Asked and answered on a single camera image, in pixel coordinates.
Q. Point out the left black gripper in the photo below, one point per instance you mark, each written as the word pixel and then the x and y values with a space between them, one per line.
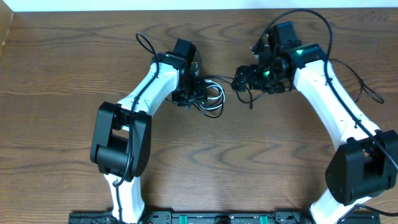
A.
pixel 201 95

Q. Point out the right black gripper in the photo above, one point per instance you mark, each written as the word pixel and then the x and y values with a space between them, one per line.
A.
pixel 254 70

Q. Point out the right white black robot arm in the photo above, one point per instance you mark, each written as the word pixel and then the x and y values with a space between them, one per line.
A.
pixel 365 161

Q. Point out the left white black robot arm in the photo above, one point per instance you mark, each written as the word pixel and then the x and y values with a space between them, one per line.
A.
pixel 122 135

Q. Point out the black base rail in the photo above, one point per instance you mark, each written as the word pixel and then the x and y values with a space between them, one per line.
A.
pixel 167 217

